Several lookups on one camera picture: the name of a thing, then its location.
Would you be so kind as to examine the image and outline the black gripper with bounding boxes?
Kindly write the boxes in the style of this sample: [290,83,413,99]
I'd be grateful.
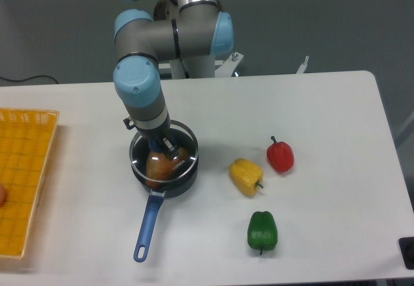
[123,116,179,160]

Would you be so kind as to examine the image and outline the glass pot lid blue knob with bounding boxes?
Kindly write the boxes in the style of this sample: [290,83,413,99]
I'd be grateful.
[129,120,198,189]

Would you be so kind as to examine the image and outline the dark saucepan blue handle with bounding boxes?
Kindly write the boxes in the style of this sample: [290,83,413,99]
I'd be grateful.
[133,149,199,263]

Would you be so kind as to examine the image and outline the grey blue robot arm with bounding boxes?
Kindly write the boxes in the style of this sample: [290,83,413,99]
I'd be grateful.
[113,0,234,159]

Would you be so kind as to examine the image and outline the triangular pastry bread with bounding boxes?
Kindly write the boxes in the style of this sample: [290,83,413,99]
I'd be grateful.
[145,147,189,189]

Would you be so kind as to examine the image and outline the yellow bell pepper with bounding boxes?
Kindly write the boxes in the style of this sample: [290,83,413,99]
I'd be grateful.
[229,158,263,197]

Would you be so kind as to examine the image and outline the red bell pepper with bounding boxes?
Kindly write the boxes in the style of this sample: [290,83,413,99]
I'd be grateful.
[267,136,294,173]

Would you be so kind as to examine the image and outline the green bell pepper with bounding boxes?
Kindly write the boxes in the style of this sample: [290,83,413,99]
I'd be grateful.
[247,211,278,255]

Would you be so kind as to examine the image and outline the yellow woven basket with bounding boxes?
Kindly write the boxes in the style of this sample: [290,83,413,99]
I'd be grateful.
[1,108,60,259]

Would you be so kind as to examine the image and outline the orange round item in basket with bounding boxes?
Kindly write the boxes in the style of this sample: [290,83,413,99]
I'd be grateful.
[0,184,7,206]

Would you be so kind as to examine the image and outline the black device at table edge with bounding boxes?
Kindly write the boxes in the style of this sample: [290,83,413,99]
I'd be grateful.
[398,237,414,270]

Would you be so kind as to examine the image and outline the white bracket behind table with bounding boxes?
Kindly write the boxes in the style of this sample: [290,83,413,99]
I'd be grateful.
[296,55,309,74]

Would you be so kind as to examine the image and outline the black cable on floor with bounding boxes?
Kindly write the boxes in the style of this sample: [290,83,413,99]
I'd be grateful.
[0,74,60,84]

